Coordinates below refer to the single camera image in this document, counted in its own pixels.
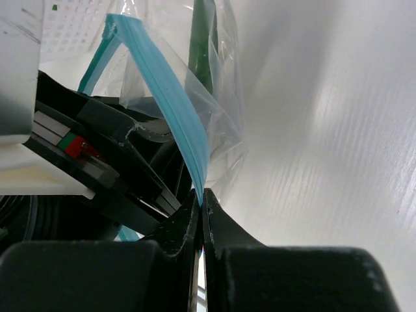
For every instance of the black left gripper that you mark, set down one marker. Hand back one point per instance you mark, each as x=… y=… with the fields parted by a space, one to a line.
x=130 y=162

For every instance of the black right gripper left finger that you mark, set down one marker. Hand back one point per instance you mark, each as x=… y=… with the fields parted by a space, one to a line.
x=156 y=273

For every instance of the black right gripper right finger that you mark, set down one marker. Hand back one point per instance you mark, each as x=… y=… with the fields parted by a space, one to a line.
x=243 y=274

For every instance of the clear zip top bag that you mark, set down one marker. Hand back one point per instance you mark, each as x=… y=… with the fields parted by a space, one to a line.
x=143 y=60

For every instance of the white perforated plastic basket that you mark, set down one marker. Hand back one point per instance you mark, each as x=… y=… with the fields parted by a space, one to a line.
x=72 y=28

